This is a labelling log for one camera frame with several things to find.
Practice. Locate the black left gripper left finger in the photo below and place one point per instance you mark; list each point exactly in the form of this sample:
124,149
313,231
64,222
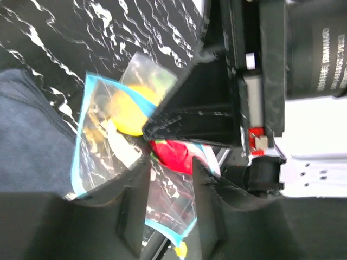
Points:
106,224

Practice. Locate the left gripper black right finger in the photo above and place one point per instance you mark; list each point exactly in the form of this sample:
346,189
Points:
258,223

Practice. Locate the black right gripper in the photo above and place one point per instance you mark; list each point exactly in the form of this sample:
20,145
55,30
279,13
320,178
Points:
246,88

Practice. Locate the fake orange fruit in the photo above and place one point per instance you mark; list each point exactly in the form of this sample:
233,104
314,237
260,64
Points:
125,113

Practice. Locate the clear zip top bag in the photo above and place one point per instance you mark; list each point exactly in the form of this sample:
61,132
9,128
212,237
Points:
103,153

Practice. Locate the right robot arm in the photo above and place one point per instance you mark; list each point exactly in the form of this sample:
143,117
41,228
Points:
316,68

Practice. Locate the folded grey-blue towel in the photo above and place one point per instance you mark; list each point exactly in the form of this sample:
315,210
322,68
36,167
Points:
36,144

